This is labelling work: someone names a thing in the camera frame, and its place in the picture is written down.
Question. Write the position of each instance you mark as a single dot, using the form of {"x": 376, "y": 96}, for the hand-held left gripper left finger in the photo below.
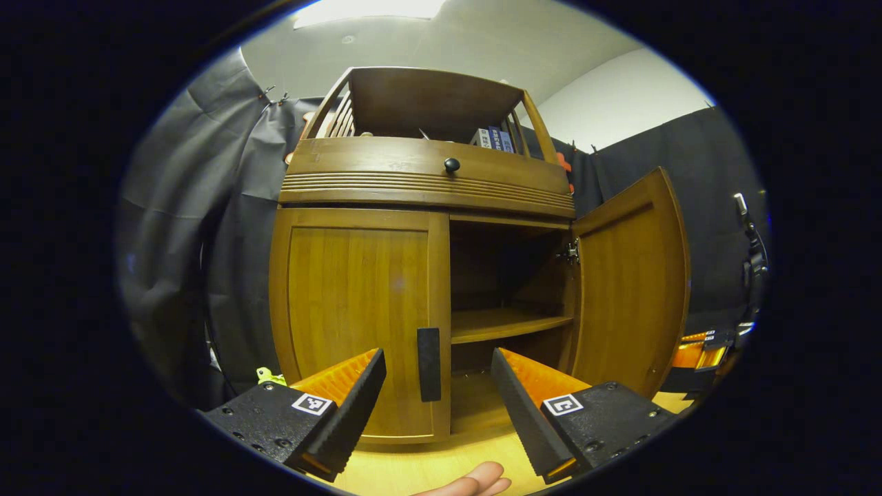
{"x": 351, "y": 420}

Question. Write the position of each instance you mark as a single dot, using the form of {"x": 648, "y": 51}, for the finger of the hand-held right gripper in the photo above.
{"x": 696, "y": 353}
{"x": 685, "y": 382}

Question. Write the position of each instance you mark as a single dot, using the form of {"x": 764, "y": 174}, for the wooden double-door shoe cabinet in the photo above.
{"x": 413, "y": 96}

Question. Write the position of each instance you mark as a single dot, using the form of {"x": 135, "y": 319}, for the wooden inner shelf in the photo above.
{"x": 503, "y": 324}

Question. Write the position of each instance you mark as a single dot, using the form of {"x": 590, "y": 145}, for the ceiling light panel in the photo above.
{"x": 368, "y": 10}

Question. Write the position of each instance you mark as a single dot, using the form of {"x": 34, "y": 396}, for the grey-blue book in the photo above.
{"x": 506, "y": 142}

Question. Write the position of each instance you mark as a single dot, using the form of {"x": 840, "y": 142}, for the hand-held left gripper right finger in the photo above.
{"x": 524, "y": 420}

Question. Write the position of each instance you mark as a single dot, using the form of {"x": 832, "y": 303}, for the wooden drawer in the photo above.
{"x": 372, "y": 162}

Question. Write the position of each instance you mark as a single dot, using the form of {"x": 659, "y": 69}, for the wooden shoe cabinet door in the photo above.
{"x": 351, "y": 296}
{"x": 630, "y": 289}

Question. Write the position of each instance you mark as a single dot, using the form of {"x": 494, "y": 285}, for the black drawer knob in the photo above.
{"x": 452, "y": 165}

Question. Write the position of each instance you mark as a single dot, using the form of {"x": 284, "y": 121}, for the green toy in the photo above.
{"x": 270, "y": 377}

